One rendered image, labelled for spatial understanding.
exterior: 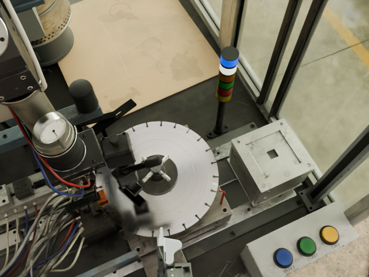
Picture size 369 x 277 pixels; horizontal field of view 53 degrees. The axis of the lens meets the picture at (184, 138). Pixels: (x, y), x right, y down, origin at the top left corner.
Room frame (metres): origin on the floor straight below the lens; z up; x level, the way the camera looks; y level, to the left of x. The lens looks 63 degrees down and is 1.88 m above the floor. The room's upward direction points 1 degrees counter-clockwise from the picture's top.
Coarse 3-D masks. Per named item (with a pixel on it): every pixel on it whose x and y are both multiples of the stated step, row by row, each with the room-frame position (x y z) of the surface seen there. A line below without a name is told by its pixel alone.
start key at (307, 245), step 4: (304, 240) 0.19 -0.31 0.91; (308, 240) 0.19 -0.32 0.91; (300, 244) 0.18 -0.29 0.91; (304, 244) 0.18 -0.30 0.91; (308, 244) 0.18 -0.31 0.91; (312, 244) 0.18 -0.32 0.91; (300, 248) 0.17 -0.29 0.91; (304, 248) 0.17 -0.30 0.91; (308, 248) 0.17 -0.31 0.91; (312, 248) 0.17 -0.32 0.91; (304, 252) 0.16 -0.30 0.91; (308, 252) 0.16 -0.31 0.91; (312, 252) 0.16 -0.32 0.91
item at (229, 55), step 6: (228, 48) 0.61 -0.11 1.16; (234, 48) 0.61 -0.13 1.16; (222, 54) 0.59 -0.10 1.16; (228, 54) 0.59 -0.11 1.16; (234, 54) 0.59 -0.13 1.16; (222, 60) 0.59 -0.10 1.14; (228, 60) 0.57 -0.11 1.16; (234, 60) 0.58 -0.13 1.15; (228, 66) 0.57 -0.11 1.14; (234, 66) 0.58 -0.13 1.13
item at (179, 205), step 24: (144, 144) 0.45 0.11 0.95; (168, 144) 0.45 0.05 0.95; (192, 144) 0.45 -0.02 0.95; (192, 168) 0.38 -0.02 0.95; (216, 168) 0.38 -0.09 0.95; (120, 192) 0.31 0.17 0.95; (144, 192) 0.31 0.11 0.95; (168, 192) 0.31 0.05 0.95; (192, 192) 0.31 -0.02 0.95; (120, 216) 0.25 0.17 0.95; (144, 216) 0.25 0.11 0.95; (168, 216) 0.25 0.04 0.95; (192, 216) 0.25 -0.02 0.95
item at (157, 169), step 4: (168, 156) 0.39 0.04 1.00; (164, 160) 0.38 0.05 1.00; (152, 168) 0.36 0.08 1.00; (156, 168) 0.36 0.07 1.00; (160, 168) 0.36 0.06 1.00; (152, 172) 0.35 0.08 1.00; (156, 172) 0.35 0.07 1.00; (160, 172) 0.35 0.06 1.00; (148, 176) 0.34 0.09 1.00; (164, 176) 0.34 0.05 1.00; (168, 176) 0.34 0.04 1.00; (144, 180) 0.33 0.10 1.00; (168, 180) 0.33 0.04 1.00
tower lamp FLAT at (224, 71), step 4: (220, 64) 0.59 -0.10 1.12; (220, 68) 0.59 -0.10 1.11; (224, 68) 0.58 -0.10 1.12; (228, 68) 0.58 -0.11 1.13; (232, 68) 0.58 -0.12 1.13; (236, 68) 0.59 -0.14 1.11; (220, 72) 0.59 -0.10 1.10; (224, 72) 0.58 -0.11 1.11; (228, 72) 0.57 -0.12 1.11; (232, 72) 0.58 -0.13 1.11
